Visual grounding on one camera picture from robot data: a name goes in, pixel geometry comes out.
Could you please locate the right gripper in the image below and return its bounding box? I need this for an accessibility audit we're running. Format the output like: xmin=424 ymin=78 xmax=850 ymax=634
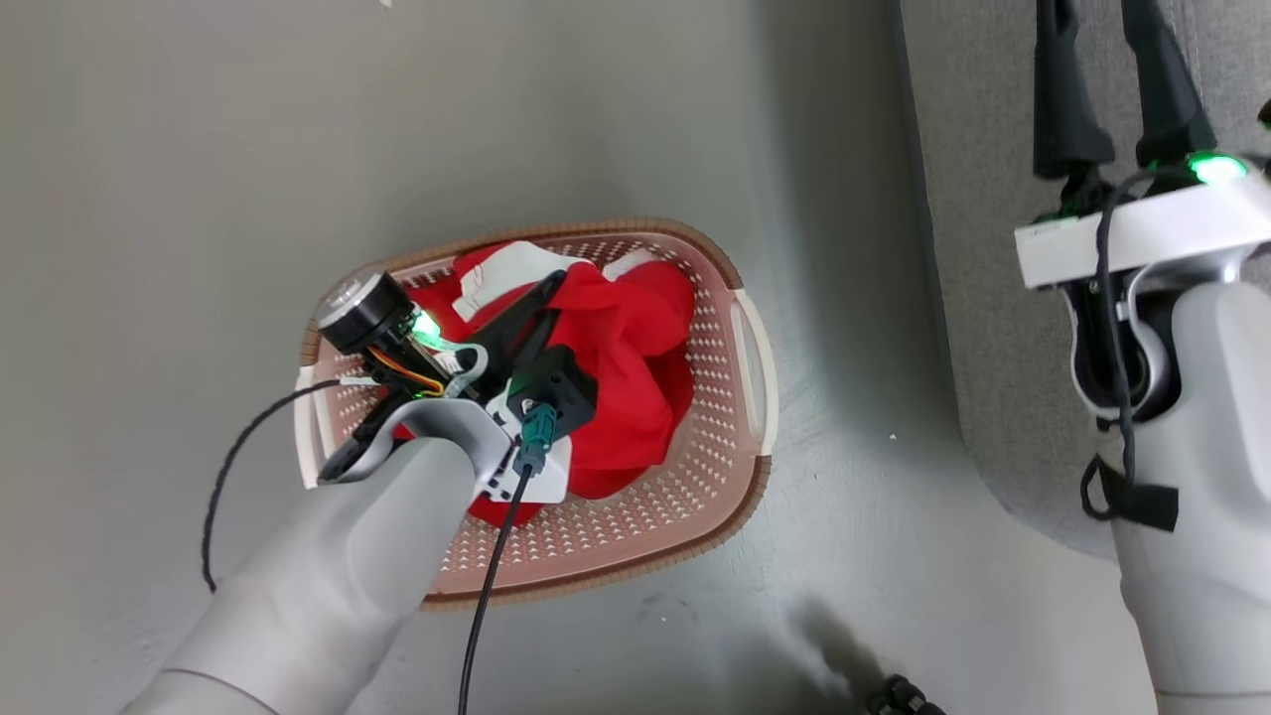
xmin=1015 ymin=0 xmax=1271 ymax=420

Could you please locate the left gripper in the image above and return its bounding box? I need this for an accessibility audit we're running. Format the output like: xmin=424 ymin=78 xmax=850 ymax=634
xmin=316 ymin=271 xmax=574 ymax=503

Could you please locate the red printed t-shirt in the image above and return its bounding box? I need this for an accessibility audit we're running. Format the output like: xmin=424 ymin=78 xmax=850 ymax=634
xmin=392 ymin=240 xmax=698 ymax=528

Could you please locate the pink perforated laundry basket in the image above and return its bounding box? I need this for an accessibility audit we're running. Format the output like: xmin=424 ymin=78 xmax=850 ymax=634
xmin=294 ymin=216 xmax=780 ymax=609

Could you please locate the black cable with green plug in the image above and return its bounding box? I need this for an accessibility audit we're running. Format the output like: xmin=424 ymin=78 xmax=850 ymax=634
xmin=457 ymin=401 xmax=560 ymax=715

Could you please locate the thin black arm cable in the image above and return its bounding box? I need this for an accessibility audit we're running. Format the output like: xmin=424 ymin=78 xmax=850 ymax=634
xmin=1080 ymin=166 xmax=1195 ymax=523
xmin=201 ymin=377 xmax=384 ymax=595

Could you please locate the black velcro cable strap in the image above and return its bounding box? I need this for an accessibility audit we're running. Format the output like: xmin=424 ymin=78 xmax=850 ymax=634
xmin=1096 ymin=457 xmax=1181 ymax=533

